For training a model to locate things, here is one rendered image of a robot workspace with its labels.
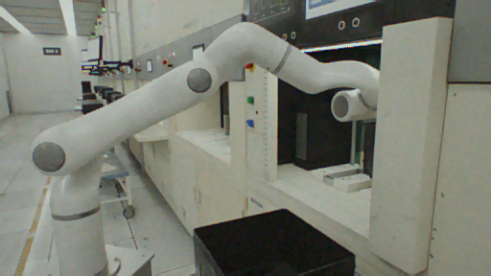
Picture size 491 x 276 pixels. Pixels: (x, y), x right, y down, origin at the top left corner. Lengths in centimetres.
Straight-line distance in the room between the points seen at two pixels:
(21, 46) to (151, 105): 1380
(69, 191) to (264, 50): 62
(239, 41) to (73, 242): 67
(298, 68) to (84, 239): 72
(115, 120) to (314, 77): 51
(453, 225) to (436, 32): 38
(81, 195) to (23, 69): 1366
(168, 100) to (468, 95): 63
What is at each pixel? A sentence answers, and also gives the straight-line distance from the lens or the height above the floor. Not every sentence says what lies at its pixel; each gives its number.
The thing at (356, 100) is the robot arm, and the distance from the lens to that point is 89.
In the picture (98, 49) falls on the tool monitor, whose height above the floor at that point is 163.
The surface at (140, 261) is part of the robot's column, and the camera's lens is 106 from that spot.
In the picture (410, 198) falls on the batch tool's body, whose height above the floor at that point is 104.
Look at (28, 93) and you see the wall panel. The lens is 1452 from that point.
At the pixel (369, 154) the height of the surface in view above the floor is 103.
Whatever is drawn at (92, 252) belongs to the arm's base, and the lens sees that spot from 99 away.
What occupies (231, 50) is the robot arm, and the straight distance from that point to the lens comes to 83.
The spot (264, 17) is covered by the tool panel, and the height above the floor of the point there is 152.
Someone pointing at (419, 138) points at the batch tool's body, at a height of 117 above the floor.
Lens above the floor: 130
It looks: 12 degrees down
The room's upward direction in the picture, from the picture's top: 1 degrees counter-clockwise
